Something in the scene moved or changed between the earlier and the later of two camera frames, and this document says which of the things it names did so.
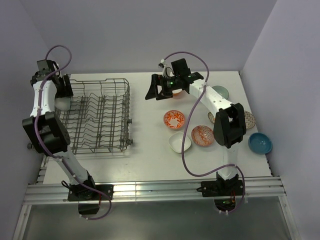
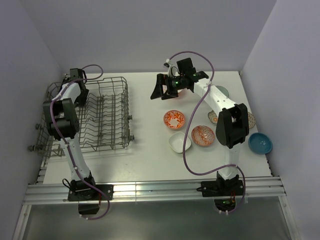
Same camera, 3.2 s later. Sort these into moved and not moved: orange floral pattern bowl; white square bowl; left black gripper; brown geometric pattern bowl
Moved: left black gripper
Not moved: white square bowl; brown geometric pattern bowl; orange floral pattern bowl
